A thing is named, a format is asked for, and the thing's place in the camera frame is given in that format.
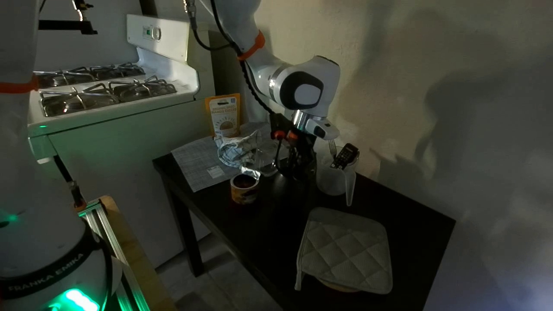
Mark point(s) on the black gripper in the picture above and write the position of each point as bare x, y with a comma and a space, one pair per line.
293, 156

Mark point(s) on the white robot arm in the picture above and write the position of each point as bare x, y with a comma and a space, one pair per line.
295, 95

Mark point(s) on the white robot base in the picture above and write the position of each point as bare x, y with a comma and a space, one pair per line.
50, 260

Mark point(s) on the yellow mug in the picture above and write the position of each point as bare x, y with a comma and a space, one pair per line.
243, 189

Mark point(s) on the black utensil in cup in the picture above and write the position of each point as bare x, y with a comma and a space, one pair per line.
345, 156

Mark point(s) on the crumpled plastic bag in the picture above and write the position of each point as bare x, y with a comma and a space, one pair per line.
236, 151

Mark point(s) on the orange food pouch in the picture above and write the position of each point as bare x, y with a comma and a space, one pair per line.
223, 113

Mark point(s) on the paper sheet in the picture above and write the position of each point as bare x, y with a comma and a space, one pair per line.
200, 166

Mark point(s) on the black side table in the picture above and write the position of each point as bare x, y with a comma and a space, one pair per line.
266, 235

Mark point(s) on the grey quilted pot holder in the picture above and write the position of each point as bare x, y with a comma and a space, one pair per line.
345, 253

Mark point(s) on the white gas stove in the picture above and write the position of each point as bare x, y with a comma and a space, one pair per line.
115, 101

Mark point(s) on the wooden aluminium frame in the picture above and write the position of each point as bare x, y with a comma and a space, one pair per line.
136, 285

